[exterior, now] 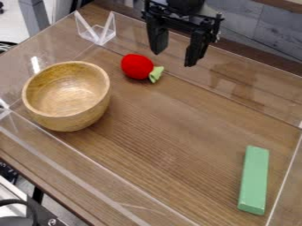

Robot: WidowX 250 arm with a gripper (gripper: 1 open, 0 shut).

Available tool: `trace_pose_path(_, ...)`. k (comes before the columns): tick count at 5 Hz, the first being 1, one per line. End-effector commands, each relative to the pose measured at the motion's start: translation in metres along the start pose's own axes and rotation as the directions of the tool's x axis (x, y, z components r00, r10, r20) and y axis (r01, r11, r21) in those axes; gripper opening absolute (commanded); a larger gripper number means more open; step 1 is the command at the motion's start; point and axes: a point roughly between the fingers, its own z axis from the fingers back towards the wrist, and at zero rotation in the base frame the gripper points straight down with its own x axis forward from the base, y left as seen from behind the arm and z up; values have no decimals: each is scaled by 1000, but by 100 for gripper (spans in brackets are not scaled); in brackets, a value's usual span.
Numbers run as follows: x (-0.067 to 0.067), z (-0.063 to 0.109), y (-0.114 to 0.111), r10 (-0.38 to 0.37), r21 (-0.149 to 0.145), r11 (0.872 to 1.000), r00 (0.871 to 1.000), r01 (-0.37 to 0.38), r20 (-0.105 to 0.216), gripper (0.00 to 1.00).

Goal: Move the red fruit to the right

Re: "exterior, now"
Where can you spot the light wooden bowl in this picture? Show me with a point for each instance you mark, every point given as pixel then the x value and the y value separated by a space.
pixel 68 95

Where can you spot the clear acrylic tray wall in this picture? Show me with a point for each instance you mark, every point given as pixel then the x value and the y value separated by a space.
pixel 160 162

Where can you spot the grey post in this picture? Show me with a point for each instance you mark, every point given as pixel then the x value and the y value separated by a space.
pixel 36 15

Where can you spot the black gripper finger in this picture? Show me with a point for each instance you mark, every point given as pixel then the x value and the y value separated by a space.
pixel 197 47
pixel 157 34

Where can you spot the green rectangular block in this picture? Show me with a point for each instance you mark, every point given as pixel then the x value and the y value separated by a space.
pixel 253 190

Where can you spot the red felt strawberry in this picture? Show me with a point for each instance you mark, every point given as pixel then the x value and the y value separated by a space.
pixel 138 67

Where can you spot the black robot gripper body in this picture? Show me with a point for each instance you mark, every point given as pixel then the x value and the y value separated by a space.
pixel 187 15

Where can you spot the black table leg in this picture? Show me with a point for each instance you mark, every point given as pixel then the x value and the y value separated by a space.
pixel 38 195

